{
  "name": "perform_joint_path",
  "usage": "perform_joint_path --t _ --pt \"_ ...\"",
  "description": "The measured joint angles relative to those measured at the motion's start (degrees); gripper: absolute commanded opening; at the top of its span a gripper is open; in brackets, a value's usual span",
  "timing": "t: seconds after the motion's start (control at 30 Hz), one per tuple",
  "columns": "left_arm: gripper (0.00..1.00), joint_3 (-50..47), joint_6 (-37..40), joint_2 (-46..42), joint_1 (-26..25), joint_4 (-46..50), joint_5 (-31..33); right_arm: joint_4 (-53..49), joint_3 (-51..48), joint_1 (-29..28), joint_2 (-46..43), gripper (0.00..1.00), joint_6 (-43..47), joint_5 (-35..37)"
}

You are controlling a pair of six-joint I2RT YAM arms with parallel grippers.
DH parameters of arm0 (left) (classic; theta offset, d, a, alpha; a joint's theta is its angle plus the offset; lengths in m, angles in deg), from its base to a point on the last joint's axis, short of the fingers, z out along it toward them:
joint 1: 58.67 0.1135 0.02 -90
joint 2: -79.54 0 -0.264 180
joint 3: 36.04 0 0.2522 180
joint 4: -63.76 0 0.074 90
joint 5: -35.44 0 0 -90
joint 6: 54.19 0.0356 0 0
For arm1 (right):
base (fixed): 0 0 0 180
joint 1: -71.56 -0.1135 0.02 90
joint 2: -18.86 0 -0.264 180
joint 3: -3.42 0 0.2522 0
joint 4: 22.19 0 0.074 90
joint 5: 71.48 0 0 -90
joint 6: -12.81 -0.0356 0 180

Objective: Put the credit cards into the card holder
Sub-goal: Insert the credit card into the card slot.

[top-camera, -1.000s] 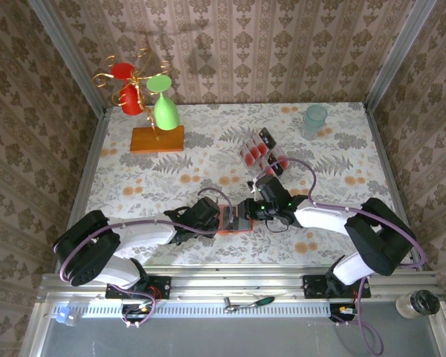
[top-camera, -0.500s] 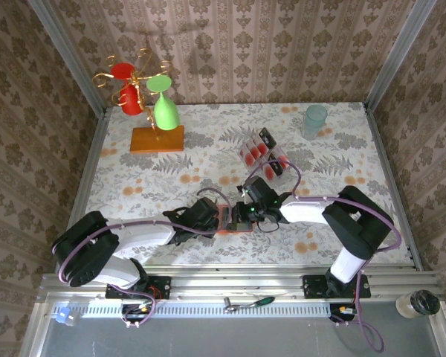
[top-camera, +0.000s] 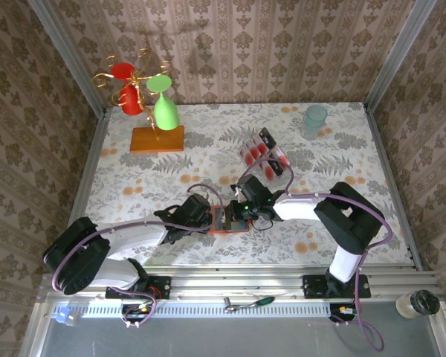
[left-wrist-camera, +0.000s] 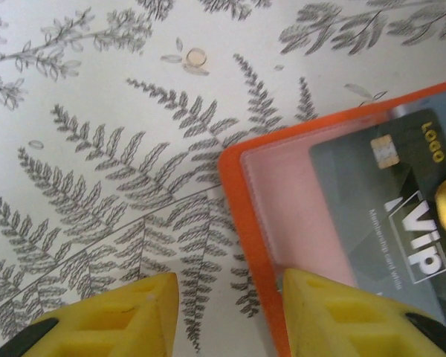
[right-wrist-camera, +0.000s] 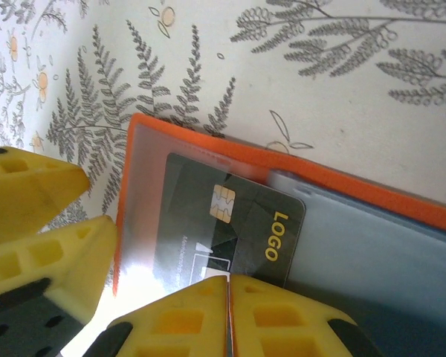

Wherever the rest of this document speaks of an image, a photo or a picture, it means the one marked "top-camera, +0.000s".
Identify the orange card holder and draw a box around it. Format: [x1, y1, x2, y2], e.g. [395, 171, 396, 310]
[207, 203, 252, 235]

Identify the black VIP credit card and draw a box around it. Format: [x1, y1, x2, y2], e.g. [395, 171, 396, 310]
[267, 158, 285, 176]

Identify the floral tablecloth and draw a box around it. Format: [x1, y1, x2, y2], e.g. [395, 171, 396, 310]
[72, 103, 413, 267]

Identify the translucent blue cup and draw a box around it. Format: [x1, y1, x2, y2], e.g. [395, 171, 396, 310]
[301, 104, 329, 141]

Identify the green wine glass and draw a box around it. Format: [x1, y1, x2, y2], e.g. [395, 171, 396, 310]
[146, 74, 181, 132]

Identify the red wine glass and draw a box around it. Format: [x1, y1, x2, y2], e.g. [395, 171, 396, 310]
[110, 62, 146, 116]

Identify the blue and white plug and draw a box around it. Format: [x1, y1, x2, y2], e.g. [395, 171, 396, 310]
[54, 306, 79, 327]

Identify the glass jar black lid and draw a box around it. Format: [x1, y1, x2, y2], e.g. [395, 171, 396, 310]
[395, 289, 442, 320]

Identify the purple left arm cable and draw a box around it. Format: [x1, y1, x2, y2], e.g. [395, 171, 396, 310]
[51, 183, 220, 329]

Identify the aluminium front rail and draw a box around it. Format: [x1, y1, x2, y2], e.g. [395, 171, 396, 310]
[36, 264, 443, 303]

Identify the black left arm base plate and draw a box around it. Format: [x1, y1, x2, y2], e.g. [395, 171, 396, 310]
[106, 275, 172, 300]

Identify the gold wire rack wooden base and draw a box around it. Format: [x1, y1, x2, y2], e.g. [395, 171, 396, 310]
[91, 47, 186, 153]

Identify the ratchet wrench green handle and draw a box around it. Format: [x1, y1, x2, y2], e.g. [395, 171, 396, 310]
[223, 295, 277, 313]

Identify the slotted white cable duct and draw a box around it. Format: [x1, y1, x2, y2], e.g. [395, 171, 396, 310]
[77, 304, 332, 319]

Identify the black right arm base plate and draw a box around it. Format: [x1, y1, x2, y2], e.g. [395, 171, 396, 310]
[303, 274, 372, 300]

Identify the aluminium side rail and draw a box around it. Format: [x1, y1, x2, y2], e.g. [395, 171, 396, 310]
[55, 109, 111, 272]
[363, 103, 424, 272]

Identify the aluminium frame post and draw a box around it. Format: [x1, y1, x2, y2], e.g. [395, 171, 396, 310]
[27, 0, 109, 117]
[363, 0, 438, 112]

